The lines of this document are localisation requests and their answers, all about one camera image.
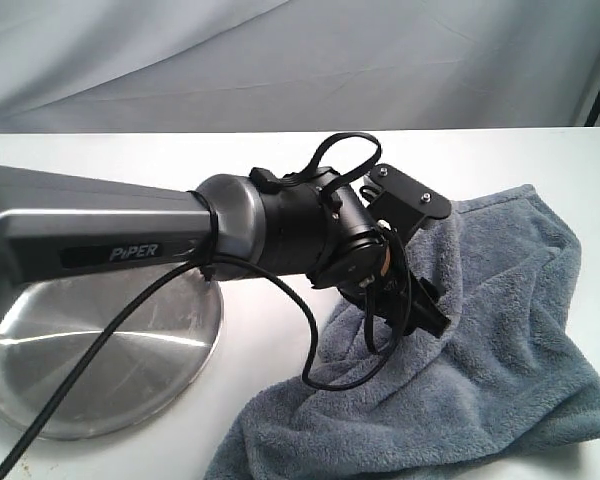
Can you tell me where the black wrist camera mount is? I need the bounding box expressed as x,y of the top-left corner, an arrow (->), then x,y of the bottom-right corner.
359,164 -> 452,244

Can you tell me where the grey backdrop cloth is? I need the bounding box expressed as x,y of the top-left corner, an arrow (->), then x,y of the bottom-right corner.
0,1 -> 600,133

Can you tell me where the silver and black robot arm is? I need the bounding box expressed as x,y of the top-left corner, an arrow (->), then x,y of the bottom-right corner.
0,164 -> 451,336

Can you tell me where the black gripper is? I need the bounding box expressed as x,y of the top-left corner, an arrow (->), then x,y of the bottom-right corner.
338,234 -> 450,340

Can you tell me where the round stainless steel plate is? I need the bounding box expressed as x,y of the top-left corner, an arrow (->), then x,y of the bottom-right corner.
0,272 -> 223,440

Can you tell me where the blue-grey fluffy towel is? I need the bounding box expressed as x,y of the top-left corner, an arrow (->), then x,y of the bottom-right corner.
206,185 -> 600,479

